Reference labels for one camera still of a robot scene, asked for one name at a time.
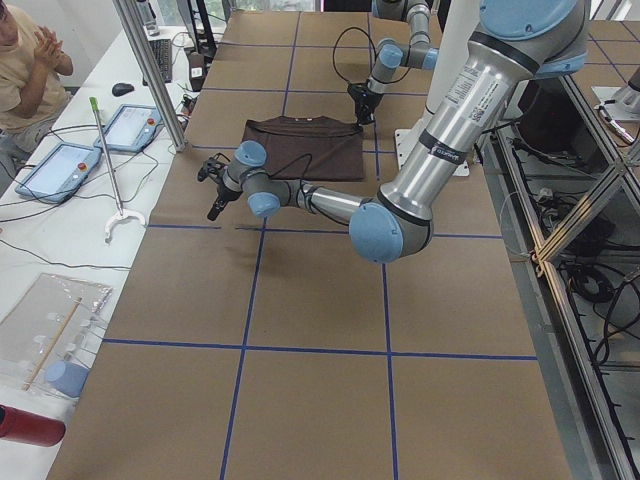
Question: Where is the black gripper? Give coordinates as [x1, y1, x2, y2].
[347, 83, 383, 125]
[196, 157, 245, 221]

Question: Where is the dark brown t-shirt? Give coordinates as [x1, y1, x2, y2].
[243, 116, 365, 182]

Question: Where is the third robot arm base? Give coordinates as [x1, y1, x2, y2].
[592, 69, 639, 114]

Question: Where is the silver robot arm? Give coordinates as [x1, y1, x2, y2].
[198, 1, 590, 263]
[347, 0, 439, 126]

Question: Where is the reacher grabber stick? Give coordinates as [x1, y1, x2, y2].
[89, 96, 146, 244]

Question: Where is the far blue teach pendant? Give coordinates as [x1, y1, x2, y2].
[103, 104, 162, 153]

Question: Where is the blue teach pendant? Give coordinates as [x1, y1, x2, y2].
[103, 104, 162, 153]
[15, 142, 102, 204]

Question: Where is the black computer mouse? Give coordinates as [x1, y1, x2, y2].
[111, 82, 135, 97]

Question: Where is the near blue teach pendant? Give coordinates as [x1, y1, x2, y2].
[15, 142, 102, 204]

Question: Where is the black keyboard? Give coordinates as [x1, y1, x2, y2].
[148, 39, 173, 83]

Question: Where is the wooden stick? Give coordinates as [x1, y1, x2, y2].
[21, 296, 82, 391]

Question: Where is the seated person in beige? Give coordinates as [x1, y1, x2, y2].
[1, 3, 74, 173]

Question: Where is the clear plastic bag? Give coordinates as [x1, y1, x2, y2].
[1, 273, 112, 397]

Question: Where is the red bottle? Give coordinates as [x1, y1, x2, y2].
[1, 405, 66, 447]

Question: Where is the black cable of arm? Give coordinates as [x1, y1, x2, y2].
[332, 27, 416, 89]
[259, 152, 351, 224]

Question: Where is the white camera mast pedestal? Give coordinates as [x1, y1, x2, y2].
[393, 0, 481, 177]

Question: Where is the aluminium frame post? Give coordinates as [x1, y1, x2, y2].
[113, 0, 186, 152]

